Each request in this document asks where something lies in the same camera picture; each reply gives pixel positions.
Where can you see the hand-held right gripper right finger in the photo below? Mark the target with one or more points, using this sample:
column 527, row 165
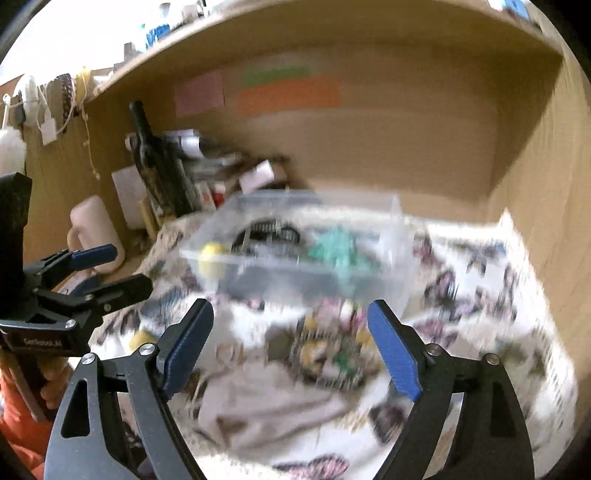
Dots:
column 395, row 350

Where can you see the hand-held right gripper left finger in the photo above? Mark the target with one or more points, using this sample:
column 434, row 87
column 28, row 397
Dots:
column 182, row 364

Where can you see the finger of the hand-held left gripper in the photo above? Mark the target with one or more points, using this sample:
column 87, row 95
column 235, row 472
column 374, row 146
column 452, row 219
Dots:
column 120, row 290
column 94, row 256

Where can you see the clear plastic box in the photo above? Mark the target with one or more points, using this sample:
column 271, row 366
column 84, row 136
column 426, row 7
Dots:
column 300, row 249

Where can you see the small yellow soft toy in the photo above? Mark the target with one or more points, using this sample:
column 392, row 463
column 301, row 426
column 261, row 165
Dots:
column 141, row 340

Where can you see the pile of colourful soft toys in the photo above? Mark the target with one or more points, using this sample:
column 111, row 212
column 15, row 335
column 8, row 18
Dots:
column 332, row 355

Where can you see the yellow soft ball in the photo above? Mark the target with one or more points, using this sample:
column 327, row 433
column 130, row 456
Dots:
column 211, row 251

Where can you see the teal soft toy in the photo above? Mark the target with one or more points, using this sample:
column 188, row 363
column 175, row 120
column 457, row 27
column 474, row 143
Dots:
column 337, row 247

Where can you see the person's left hand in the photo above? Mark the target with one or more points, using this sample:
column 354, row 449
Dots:
column 54, row 376

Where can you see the cream mug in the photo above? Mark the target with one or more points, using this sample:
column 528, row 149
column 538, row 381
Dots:
column 94, row 230

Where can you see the white paper card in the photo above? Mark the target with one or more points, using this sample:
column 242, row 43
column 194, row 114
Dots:
column 128, row 194

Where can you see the beige cloth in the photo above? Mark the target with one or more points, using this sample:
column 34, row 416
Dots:
column 272, row 406

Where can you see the butterfly printed cloth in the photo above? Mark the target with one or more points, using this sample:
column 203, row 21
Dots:
column 485, row 295

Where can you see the dark glass bottle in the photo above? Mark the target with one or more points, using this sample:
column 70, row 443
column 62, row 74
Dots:
column 157, row 170

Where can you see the white hanging tag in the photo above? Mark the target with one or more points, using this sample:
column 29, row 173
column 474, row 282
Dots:
column 48, row 129

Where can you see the white tube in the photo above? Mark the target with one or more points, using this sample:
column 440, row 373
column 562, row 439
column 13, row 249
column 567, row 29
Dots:
column 187, row 141

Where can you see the woven hanging pouch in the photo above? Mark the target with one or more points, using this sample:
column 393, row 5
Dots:
column 66, row 99

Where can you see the white small box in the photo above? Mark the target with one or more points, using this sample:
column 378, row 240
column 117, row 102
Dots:
column 257, row 176

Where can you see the pink sticky note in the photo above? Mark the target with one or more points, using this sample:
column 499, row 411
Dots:
column 199, row 93

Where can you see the wooden desk hutch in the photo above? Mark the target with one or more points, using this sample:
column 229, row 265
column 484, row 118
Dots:
column 415, row 115

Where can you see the orange sticky note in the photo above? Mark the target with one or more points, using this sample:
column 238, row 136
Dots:
column 288, row 96

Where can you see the green sticky note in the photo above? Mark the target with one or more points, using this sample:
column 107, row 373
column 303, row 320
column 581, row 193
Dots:
column 276, row 76

